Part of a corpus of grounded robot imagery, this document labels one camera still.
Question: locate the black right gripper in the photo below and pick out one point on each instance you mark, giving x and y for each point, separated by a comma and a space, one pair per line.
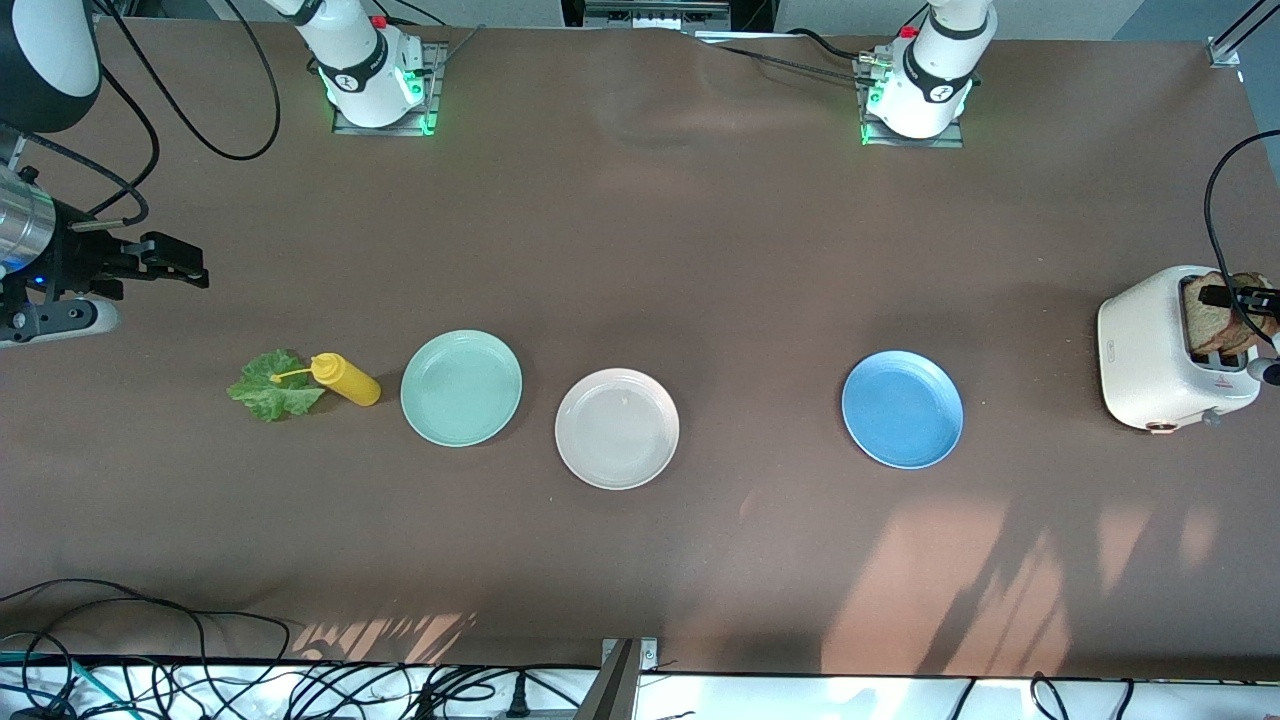
77, 256

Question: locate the green lettuce leaf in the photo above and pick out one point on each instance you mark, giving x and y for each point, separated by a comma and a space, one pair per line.
265, 398

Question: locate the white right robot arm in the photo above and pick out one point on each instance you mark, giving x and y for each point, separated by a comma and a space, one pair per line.
360, 80

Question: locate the mint green plate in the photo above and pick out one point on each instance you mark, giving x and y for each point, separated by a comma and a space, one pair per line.
460, 390

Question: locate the blue plate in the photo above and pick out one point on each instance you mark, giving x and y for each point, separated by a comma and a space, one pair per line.
900, 410

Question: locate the beige plate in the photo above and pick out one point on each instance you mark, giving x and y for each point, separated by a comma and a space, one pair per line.
617, 430

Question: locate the white toaster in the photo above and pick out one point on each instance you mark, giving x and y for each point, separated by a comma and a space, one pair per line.
1150, 385

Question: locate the yellow mustard squeeze bottle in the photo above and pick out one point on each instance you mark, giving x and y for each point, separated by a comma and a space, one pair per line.
350, 382

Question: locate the black power plug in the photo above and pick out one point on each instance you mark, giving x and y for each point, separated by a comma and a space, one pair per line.
517, 695

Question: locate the small aluminium corner bracket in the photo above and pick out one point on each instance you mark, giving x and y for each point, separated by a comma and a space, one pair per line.
1225, 55

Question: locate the black metal equipment frame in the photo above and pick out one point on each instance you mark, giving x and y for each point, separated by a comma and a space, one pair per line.
650, 15

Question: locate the metal table bracket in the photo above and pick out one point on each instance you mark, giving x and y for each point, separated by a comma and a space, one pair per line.
620, 690

